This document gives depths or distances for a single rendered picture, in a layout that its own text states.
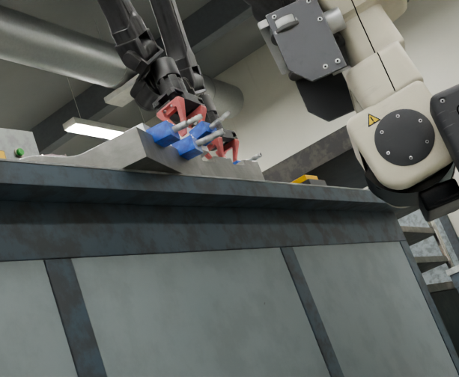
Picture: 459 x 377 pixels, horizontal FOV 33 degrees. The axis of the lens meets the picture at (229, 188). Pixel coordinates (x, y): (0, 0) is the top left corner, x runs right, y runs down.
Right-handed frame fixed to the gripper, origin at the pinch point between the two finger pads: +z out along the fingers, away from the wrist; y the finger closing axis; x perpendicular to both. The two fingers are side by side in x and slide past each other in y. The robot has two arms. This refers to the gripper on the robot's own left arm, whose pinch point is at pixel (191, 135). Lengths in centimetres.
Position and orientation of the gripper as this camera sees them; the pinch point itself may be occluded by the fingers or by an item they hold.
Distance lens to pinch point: 160.5
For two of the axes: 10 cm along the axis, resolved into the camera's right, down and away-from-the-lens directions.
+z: 3.5, 8.2, -4.5
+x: 7.1, -5.5, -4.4
